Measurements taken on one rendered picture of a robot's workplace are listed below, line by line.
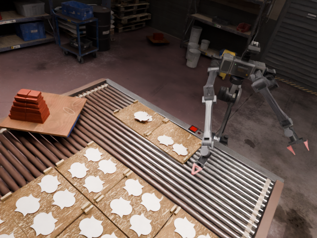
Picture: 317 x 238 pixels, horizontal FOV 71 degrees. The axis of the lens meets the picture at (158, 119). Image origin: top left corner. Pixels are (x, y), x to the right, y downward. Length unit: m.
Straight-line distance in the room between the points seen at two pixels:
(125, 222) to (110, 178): 0.33
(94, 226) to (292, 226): 2.34
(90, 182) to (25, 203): 0.38
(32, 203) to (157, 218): 0.76
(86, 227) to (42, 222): 0.25
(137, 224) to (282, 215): 2.09
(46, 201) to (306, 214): 2.87
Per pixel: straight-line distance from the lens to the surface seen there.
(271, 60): 6.30
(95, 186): 1.60
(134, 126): 2.02
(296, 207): 3.39
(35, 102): 1.82
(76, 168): 1.70
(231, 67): 2.25
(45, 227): 1.51
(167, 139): 1.94
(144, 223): 1.48
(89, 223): 1.48
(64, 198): 1.58
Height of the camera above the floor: 2.28
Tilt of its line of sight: 39 degrees down
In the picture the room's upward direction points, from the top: 11 degrees clockwise
